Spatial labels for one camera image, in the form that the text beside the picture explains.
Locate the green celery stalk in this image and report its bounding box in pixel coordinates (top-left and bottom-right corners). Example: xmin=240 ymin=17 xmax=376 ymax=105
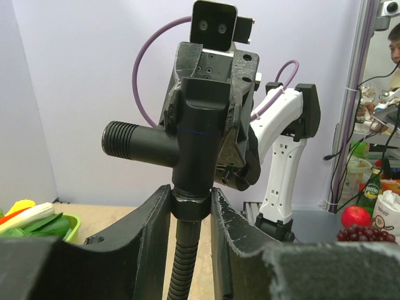
xmin=1 ymin=202 xmax=55 ymax=234

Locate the black T-shaped fitting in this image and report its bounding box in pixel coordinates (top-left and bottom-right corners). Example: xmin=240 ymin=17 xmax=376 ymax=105
xmin=102 ymin=77 xmax=231 ymax=196

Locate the man in yellow shirt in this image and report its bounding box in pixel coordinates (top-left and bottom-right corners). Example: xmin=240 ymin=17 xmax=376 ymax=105
xmin=388 ymin=24 xmax=400 ymax=91

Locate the red apple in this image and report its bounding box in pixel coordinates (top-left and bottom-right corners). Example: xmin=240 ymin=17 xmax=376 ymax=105
xmin=341 ymin=206 xmax=371 ymax=228

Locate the purple grape bunch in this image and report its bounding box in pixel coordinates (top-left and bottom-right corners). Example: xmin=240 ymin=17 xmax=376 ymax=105
xmin=336 ymin=224 xmax=398 ymax=244

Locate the green glass bottle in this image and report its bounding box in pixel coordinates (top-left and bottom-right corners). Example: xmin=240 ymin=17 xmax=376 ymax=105
xmin=356 ymin=167 xmax=382 ymax=217

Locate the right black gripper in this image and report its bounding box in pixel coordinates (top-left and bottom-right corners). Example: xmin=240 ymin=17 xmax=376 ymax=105
xmin=159 ymin=42 xmax=261 ymax=191

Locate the orange carrot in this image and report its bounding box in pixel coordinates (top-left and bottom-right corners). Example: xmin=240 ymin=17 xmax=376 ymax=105
xmin=0 ymin=209 xmax=26 ymax=225

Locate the yellow pepper piece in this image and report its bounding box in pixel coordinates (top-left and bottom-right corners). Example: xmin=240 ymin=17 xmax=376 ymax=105
xmin=5 ymin=199 xmax=36 ymax=216

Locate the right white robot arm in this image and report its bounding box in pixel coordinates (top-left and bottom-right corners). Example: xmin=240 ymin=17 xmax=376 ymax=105
xmin=159 ymin=42 xmax=321 ymax=241

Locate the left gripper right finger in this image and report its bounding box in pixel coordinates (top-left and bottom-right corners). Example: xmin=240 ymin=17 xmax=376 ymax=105
xmin=211 ymin=188 xmax=399 ymax=299

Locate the overhead camera mount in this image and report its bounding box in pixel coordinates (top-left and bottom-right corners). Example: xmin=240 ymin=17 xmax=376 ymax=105
xmin=374 ymin=0 xmax=400 ymax=31

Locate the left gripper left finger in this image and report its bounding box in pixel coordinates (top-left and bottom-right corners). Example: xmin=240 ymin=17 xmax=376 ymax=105
xmin=1 ymin=185 xmax=171 ymax=299

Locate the dark green leafy vegetable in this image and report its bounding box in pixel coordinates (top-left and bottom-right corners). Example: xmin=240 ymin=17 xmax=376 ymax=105
xmin=1 ymin=213 xmax=70 ymax=238

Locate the black shower hose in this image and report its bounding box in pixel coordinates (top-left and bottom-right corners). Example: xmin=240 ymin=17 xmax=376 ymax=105
xmin=167 ymin=187 xmax=212 ymax=300

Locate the green vegetable tray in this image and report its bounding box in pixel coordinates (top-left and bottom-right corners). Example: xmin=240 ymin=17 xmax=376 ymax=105
xmin=62 ymin=213 xmax=81 ymax=244

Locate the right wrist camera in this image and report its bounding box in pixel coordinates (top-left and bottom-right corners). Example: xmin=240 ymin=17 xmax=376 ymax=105
xmin=189 ymin=1 xmax=255 ymax=52

